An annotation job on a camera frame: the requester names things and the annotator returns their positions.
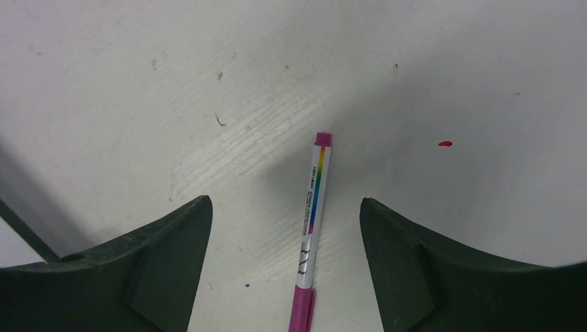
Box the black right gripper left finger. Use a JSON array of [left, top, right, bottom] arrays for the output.
[[1, 195, 213, 331]]

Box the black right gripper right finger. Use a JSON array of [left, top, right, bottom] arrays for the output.
[[359, 198, 586, 331]]

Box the pink whiteboard marker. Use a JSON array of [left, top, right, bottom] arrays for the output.
[[288, 132, 332, 332]]

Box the black framed whiteboard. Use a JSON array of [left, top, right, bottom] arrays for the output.
[[1, 201, 60, 263]]

